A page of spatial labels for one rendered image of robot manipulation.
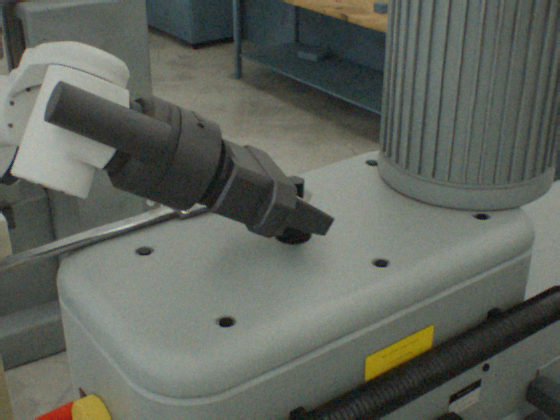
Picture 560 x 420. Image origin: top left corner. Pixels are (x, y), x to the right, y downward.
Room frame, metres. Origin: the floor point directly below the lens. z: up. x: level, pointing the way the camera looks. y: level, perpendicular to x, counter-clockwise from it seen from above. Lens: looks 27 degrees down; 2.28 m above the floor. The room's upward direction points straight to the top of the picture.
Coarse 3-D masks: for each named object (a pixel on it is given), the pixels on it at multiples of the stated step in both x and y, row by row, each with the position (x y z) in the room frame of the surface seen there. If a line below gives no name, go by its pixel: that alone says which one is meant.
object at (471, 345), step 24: (552, 288) 0.73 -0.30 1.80; (504, 312) 0.69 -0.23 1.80; (528, 312) 0.69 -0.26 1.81; (552, 312) 0.70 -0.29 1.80; (480, 336) 0.65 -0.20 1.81; (504, 336) 0.65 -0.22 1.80; (528, 336) 0.68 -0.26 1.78; (432, 360) 0.61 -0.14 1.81; (456, 360) 0.61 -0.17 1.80; (480, 360) 0.63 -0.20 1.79; (384, 384) 0.57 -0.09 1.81; (408, 384) 0.58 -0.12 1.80; (432, 384) 0.59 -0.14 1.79; (336, 408) 0.54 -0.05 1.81; (360, 408) 0.54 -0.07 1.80; (384, 408) 0.55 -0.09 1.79
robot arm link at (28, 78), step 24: (48, 48) 0.66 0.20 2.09; (72, 48) 0.64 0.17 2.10; (96, 48) 0.64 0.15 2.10; (24, 72) 0.68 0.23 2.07; (96, 72) 0.63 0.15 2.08; (120, 72) 0.64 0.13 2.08; (0, 96) 0.69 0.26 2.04; (24, 96) 0.69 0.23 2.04; (0, 120) 0.68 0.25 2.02; (24, 120) 0.68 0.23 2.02
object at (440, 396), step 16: (480, 368) 0.71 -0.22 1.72; (448, 384) 0.68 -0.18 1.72; (464, 384) 0.69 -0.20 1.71; (480, 384) 0.71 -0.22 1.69; (416, 400) 0.65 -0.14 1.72; (432, 400) 0.66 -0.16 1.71; (448, 400) 0.68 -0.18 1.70; (464, 400) 0.69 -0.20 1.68; (480, 400) 0.71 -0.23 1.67; (400, 416) 0.63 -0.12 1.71; (416, 416) 0.65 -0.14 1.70; (432, 416) 0.66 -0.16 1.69; (464, 416) 0.70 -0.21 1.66
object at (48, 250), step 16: (160, 208) 0.74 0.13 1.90; (192, 208) 0.74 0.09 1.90; (112, 224) 0.71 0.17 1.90; (128, 224) 0.71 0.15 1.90; (144, 224) 0.72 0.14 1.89; (64, 240) 0.68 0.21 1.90; (80, 240) 0.68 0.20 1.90; (96, 240) 0.68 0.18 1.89; (16, 256) 0.65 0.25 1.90; (32, 256) 0.65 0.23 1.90; (48, 256) 0.65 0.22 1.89; (0, 272) 0.62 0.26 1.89
